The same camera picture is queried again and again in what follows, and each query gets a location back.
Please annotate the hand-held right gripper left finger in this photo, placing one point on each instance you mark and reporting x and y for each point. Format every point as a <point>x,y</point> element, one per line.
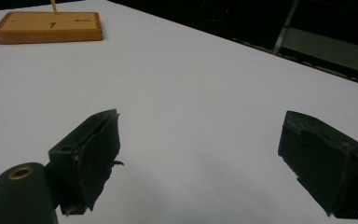
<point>87,155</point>

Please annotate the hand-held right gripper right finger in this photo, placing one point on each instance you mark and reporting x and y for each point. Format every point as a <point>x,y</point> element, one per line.
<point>326,161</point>

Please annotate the grey board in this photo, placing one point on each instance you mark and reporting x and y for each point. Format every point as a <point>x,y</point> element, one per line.
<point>332,49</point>

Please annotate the flat wooden base block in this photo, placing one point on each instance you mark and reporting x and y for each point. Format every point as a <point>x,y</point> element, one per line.
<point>48,29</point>

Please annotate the metal stand pole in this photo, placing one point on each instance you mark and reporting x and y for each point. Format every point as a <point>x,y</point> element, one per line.
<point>286,26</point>

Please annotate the thin wooden stick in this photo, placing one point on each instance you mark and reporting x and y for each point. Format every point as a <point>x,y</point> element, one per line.
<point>53,6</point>

